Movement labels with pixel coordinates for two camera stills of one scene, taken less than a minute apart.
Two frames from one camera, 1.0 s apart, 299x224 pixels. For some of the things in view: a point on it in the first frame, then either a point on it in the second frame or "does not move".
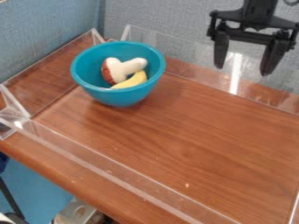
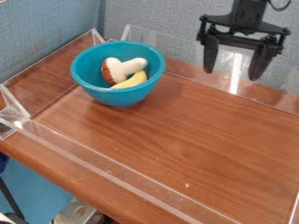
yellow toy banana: x=137 y=78 does not move
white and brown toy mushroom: x=116 y=70 does not move
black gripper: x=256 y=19 -> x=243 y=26
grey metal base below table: x=79 y=213 does not move
